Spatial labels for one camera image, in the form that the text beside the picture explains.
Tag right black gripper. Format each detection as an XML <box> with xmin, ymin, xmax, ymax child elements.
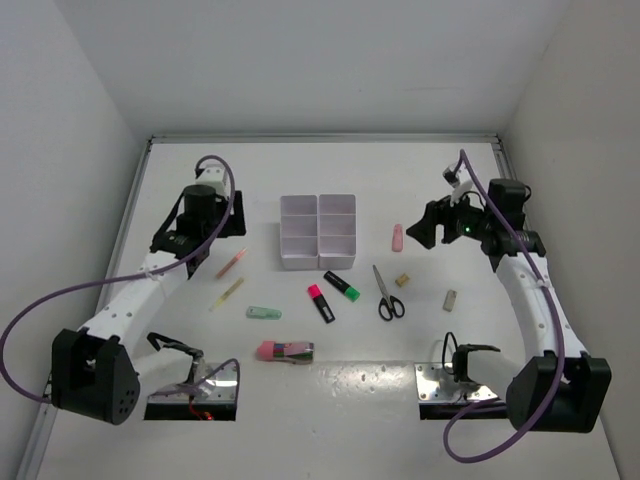
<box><xmin>406</xmin><ymin>184</ymin><xmax>493</xmax><ymax>249</ymax></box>

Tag pink correction tape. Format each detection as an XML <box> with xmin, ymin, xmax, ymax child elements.
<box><xmin>391</xmin><ymin>224</ymin><xmax>404</xmax><ymax>253</ymax></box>

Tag yellow pen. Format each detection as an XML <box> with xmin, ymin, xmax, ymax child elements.
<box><xmin>209</xmin><ymin>277</ymin><xmax>245</xmax><ymax>311</ymax></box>

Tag green correction tape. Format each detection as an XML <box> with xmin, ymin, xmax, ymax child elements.
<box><xmin>246</xmin><ymin>306</ymin><xmax>282</xmax><ymax>320</ymax></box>

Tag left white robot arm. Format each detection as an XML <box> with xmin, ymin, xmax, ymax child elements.
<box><xmin>51</xmin><ymin>184</ymin><xmax>246</xmax><ymax>425</ymax></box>

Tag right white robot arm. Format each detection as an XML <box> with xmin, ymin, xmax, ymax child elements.
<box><xmin>407</xmin><ymin>179</ymin><xmax>612</xmax><ymax>433</ymax></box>

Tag grey white eraser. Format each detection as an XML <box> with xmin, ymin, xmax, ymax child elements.
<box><xmin>443</xmin><ymin>290</ymin><xmax>457</xmax><ymax>312</ymax></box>

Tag tan eraser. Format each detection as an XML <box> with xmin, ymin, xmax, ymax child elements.
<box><xmin>395</xmin><ymin>274</ymin><xmax>410</xmax><ymax>288</ymax></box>

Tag right white compartment organizer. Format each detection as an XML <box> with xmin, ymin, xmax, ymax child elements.
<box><xmin>318</xmin><ymin>194</ymin><xmax>357</xmax><ymax>270</ymax></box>

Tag pink cap black highlighter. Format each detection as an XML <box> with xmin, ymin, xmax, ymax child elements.
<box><xmin>307</xmin><ymin>284</ymin><xmax>335</xmax><ymax>324</ymax></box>

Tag green cap black highlighter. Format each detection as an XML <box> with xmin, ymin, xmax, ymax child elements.
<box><xmin>323</xmin><ymin>271</ymin><xmax>360</xmax><ymax>302</ymax></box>

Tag pink lid clip jar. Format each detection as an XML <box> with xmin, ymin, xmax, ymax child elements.
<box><xmin>256</xmin><ymin>341</ymin><xmax>315</xmax><ymax>364</ymax></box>

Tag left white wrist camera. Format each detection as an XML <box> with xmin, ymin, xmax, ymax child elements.
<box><xmin>195</xmin><ymin>165</ymin><xmax>230</xmax><ymax>198</ymax></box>

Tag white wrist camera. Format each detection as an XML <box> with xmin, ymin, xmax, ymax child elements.
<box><xmin>195</xmin><ymin>165</ymin><xmax>230</xmax><ymax>198</ymax></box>
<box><xmin>443</xmin><ymin>160</ymin><xmax>474</xmax><ymax>206</ymax></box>

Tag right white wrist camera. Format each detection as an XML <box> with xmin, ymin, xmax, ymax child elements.
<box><xmin>443</xmin><ymin>160</ymin><xmax>474</xmax><ymax>206</ymax></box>

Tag black handled scissors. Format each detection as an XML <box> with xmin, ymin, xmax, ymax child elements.
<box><xmin>372</xmin><ymin>265</ymin><xmax>405</xmax><ymax>322</ymax></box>

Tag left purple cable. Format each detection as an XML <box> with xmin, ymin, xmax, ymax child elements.
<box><xmin>0</xmin><ymin>154</ymin><xmax>241</xmax><ymax>404</ymax></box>

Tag purple cable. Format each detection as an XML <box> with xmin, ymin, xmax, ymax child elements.
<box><xmin>443</xmin><ymin>149</ymin><xmax>569</xmax><ymax>464</ymax></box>
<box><xmin>0</xmin><ymin>154</ymin><xmax>241</xmax><ymax>404</ymax></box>

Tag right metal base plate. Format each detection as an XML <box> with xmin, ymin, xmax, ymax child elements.
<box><xmin>414</xmin><ymin>362</ymin><xmax>497</xmax><ymax>405</ymax></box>

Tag metal base plate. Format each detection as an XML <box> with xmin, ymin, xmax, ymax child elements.
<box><xmin>414</xmin><ymin>362</ymin><xmax>497</xmax><ymax>405</ymax></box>
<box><xmin>148</xmin><ymin>358</ymin><xmax>241</xmax><ymax>405</ymax></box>

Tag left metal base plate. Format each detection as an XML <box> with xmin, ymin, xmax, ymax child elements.
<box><xmin>148</xmin><ymin>358</ymin><xmax>241</xmax><ymax>405</ymax></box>

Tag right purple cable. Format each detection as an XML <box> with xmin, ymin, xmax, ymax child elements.
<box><xmin>443</xmin><ymin>149</ymin><xmax>569</xmax><ymax>464</ymax></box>

